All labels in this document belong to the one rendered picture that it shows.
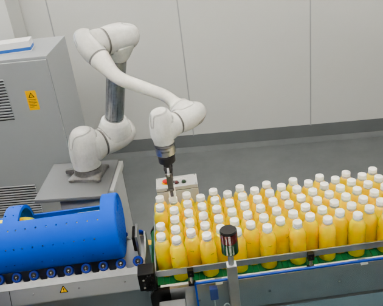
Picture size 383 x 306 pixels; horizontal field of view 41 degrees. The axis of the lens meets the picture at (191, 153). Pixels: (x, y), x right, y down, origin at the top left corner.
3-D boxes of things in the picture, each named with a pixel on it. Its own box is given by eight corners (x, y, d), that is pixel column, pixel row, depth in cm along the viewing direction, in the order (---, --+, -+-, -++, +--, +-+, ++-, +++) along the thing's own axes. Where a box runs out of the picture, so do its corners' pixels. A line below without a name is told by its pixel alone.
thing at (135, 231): (136, 246, 235) (132, 224, 230) (141, 245, 235) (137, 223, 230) (135, 260, 227) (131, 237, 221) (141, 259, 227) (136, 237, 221)
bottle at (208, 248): (199, 270, 220) (195, 235, 211) (213, 264, 223) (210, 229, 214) (208, 280, 214) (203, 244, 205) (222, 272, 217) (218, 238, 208)
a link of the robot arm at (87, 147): (67, 166, 280) (58, 130, 270) (95, 153, 290) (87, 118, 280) (82, 175, 269) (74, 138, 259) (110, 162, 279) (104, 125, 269)
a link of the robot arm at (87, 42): (90, 50, 225) (115, 42, 233) (68, 25, 231) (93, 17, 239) (87, 71, 235) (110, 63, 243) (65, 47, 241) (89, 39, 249)
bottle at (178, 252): (180, 268, 223) (174, 234, 214) (193, 273, 219) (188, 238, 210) (170, 277, 218) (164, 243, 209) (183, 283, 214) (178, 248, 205)
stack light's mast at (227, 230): (222, 259, 194) (218, 225, 187) (238, 257, 194) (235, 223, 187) (224, 270, 189) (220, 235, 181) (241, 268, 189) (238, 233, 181)
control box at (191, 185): (158, 195, 258) (155, 178, 253) (197, 190, 258) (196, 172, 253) (158, 206, 249) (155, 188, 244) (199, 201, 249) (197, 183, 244)
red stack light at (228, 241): (219, 236, 189) (218, 227, 187) (236, 234, 189) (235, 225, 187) (221, 247, 183) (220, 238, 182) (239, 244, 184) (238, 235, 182)
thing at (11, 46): (0, 50, 368) (-3, 40, 365) (34, 46, 369) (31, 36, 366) (-3, 55, 358) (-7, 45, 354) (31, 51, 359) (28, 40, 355)
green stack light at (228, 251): (220, 246, 191) (219, 236, 189) (237, 244, 192) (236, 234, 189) (222, 257, 186) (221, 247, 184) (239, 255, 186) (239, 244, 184)
